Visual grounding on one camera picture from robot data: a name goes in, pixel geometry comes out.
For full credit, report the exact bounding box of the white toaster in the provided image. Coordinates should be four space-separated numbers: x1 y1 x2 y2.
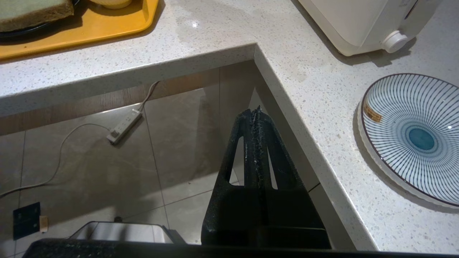
298 0 442 57

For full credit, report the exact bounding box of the white power strip with cable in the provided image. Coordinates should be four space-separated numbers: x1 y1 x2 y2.
0 81 160 199

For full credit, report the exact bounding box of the black floor socket plate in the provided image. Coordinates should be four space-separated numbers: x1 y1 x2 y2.
13 202 41 240

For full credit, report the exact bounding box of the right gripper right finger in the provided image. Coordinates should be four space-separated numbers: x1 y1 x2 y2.
254 106 331 249

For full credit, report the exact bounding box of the slice of brown bread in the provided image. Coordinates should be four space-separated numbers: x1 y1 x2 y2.
0 0 75 33

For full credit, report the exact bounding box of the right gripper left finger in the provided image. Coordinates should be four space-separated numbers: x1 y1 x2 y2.
201 109 259 247

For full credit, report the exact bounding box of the cream round bowl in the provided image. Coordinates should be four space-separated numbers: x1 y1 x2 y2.
90 0 133 10

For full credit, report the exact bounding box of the blue striped ceramic plate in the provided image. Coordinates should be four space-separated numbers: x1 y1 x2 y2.
358 73 459 209

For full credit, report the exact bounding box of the yellow plastic tray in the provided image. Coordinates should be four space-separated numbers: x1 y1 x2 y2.
0 0 159 61

